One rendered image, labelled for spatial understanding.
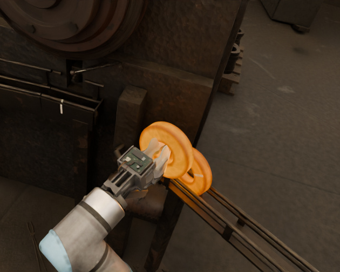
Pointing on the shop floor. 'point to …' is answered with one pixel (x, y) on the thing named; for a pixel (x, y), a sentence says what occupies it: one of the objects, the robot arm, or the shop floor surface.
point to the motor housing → (157, 190)
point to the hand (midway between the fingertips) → (167, 145)
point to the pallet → (231, 72)
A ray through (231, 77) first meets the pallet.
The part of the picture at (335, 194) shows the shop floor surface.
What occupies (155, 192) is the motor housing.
